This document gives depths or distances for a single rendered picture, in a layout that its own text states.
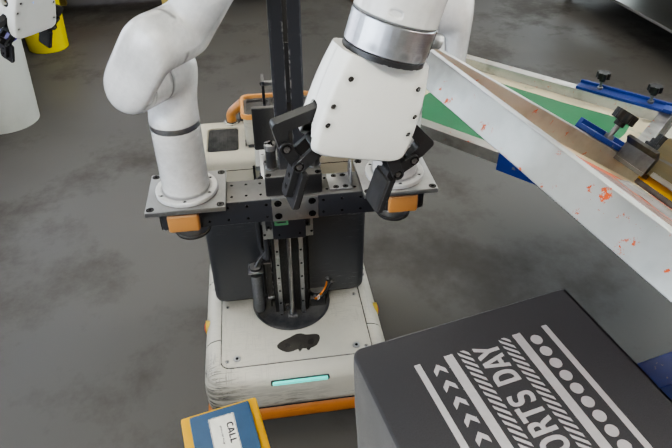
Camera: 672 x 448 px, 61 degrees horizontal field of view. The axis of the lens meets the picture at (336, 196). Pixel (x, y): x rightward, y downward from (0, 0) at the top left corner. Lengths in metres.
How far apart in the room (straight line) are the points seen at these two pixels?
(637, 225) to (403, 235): 2.43
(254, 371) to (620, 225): 1.59
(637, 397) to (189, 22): 0.99
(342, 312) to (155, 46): 1.39
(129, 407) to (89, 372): 0.25
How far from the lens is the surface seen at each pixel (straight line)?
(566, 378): 1.16
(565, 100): 2.12
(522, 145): 0.57
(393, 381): 1.09
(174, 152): 1.13
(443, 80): 0.69
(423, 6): 0.48
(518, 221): 3.10
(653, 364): 1.30
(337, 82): 0.49
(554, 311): 1.27
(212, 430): 1.02
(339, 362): 1.97
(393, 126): 0.53
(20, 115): 4.24
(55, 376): 2.52
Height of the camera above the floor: 1.82
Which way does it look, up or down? 36 degrees down
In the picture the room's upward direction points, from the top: straight up
